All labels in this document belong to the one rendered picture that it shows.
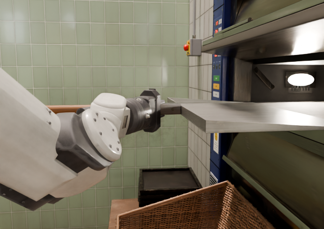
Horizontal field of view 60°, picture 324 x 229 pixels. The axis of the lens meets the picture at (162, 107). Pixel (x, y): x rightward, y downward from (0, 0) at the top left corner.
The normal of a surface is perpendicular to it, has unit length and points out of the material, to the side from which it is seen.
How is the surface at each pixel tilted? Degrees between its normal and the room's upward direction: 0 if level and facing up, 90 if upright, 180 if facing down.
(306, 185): 70
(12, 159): 113
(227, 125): 90
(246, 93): 90
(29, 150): 99
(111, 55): 90
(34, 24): 90
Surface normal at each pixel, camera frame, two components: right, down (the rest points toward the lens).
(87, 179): 0.40, 0.75
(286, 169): -0.93, -0.33
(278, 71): 0.12, 0.12
